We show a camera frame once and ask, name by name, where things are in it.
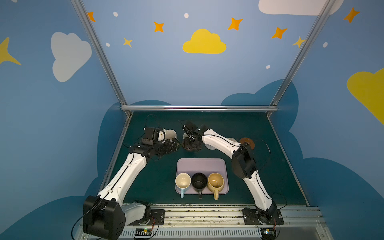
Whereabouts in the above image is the left green circuit board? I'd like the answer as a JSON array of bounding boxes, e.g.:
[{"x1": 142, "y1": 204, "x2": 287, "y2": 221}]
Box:
[{"x1": 134, "y1": 228, "x2": 153, "y2": 238}]

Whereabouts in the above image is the green circuit board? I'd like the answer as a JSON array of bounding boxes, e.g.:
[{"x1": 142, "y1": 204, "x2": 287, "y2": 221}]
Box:
[
  {"x1": 134, "y1": 228, "x2": 153, "y2": 238},
  {"x1": 261, "y1": 228, "x2": 277, "y2": 240}
]

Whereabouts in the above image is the tan yellow mug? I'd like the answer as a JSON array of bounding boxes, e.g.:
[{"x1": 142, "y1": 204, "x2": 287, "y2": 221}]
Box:
[{"x1": 207, "y1": 173, "x2": 225, "y2": 201}]

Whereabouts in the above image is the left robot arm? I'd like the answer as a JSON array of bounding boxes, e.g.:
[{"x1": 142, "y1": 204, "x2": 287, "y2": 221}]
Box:
[{"x1": 82, "y1": 138, "x2": 180, "y2": 240}]

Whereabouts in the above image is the cream mug blue handle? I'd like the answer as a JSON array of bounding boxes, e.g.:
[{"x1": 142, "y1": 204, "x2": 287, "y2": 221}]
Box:
[{"x1": 175, "y1": 173, "x2": 192, "y2": 198}]

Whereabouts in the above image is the lilac plastic tray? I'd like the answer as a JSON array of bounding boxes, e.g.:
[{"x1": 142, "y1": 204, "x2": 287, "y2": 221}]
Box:
[{"x1": 175, "y1": 158, "x2": 230, "y2": 197}]

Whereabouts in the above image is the grey woven coaster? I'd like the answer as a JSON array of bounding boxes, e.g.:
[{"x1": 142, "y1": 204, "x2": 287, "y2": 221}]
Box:
[{"x1": 205, "y1": 144, "x2": 217, "y2": 150}]

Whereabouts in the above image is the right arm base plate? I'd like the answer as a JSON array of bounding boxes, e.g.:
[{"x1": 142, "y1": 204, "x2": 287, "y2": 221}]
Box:
[{"x1": 242, "y1": 208, "x2": 285, "y2": 225}]

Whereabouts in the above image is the black mug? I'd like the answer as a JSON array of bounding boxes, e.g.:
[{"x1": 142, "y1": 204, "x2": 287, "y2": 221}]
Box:
[{"x1": 191, "y1": 173, "x2": 208, "y2": 200}]

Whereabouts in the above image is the cream mug white handle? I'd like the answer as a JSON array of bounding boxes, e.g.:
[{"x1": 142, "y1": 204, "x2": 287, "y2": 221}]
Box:
[{"x1": 164, "y1": 129, "x2": 177, "y2": 140}]

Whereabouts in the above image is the aluminium front rail frame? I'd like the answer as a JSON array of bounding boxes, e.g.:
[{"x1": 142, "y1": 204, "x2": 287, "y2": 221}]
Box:
[{"x1": 119, "y1": 204, "x2": 333, "y2": 240}]

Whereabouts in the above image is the brown wooden saucer coaster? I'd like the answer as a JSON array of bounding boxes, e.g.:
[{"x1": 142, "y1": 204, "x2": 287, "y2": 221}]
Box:
[{"x1": 240, "y1": 138, "x2": 255, "y2": 150}]

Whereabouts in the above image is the right green circuit board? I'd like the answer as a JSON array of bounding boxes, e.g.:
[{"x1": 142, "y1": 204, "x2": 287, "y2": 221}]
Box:
[{"x1": 261, "y1": 228, "x2": 277, "y2": 240}]

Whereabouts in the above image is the aluminium frame post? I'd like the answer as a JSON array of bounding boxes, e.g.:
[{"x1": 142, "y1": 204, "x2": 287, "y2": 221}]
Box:
[
  {"x1": 71, "y1": 0, "x2": 127, "y2": 106},
  {"x1": 267, "y1": 0, "x2": 336, "y2": 118}
]

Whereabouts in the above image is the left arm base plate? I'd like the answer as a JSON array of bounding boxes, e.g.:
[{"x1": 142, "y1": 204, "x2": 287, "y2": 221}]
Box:
[{"x1": 129, "y1": 209, "x2": 165, "y2": 226}]

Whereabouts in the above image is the left aluminium frame post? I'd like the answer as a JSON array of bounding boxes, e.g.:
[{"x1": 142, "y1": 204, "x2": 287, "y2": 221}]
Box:
[{"x1": 71, "y1": 0, "x2": 127, "y2": 106}]

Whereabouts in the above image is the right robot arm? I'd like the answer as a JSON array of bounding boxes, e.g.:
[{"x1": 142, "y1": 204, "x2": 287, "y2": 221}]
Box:
[{"x1": 182, "y1": 122, "x2": 278, "y2": 221}]

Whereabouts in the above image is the rear aluminium crossbar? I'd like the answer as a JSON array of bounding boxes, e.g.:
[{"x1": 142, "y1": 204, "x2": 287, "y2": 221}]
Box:
[{"x1": 121, "y1": 105, "x2": 278, "y2": 112}]

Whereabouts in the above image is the right aluminium frame post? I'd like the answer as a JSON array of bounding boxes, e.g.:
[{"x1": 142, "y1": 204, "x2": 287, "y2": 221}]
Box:
[{"x1": 267, "y1": 0, "x2": 336, "y2": 118}]

